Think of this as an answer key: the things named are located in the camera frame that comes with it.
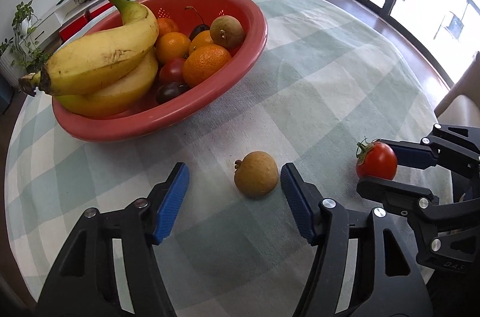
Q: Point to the white ribbed planter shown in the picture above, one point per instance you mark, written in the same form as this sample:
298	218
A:
10	69

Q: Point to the red tomato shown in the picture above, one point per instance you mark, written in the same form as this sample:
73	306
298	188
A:
375	159

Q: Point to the dark cherry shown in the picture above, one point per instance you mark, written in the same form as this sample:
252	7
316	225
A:
198	28

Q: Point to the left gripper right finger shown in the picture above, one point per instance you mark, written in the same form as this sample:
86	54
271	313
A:
387	281

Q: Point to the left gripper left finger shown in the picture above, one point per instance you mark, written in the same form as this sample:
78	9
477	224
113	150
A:
82	279

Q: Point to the brown kiwi fruit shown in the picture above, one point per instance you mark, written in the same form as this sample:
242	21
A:
256	175
227	32

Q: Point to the yellow banana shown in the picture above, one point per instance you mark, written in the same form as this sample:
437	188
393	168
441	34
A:
94	61
117	97

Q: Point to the textured orange mandarin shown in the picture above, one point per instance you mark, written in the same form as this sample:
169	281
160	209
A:
203	63

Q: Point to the green checkered tablecloth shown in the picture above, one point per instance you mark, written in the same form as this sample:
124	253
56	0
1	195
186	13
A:
324	82

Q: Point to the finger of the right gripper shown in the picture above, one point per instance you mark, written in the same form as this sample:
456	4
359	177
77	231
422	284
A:
409	201
453	147

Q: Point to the red storage box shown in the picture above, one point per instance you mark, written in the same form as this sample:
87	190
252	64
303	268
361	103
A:
73	26
98	9

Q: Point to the left red storage box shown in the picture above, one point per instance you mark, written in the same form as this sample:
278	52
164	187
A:
73	26

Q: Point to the smooth orange mandarin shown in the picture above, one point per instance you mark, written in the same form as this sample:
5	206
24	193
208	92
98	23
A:
171	46

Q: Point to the right red storage box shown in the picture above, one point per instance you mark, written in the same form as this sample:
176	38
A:
98	9

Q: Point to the red plastic colander bowl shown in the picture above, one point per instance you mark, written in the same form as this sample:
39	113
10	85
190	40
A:
147	116

